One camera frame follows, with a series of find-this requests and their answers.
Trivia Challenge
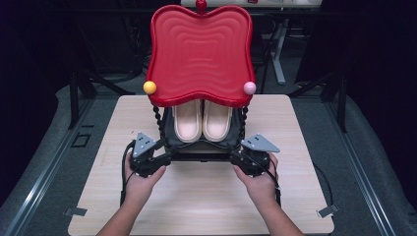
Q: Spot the person's right hand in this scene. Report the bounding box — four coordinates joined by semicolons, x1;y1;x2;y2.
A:
233;152;279;206

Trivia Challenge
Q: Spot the grey table clamp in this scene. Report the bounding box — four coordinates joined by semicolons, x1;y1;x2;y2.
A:
63;206;89;217
316;204;340;219

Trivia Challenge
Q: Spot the red and black shoe rack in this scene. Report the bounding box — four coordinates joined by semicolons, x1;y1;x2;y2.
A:
143;0;258;162

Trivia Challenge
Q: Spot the thin black cable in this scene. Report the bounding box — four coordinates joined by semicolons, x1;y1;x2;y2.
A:
313;161;334;207

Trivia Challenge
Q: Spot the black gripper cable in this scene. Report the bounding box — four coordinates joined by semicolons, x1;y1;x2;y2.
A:
242;153;283;207
119;140;137;207

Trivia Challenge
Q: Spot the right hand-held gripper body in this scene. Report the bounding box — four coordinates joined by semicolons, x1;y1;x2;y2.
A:
229;132;281;177

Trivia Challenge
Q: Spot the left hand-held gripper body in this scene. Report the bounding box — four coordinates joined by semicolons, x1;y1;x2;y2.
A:
128;132;173;179

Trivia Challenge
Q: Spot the grey metal floor rail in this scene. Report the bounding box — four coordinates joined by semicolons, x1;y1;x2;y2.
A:
2;97;96;236
323;97;398;236

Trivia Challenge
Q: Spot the black metal stand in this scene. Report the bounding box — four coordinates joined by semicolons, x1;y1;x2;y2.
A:
287;69;348;134
67;69;136;130

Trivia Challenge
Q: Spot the person's left hand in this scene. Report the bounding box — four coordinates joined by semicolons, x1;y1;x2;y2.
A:
124;163;167;201

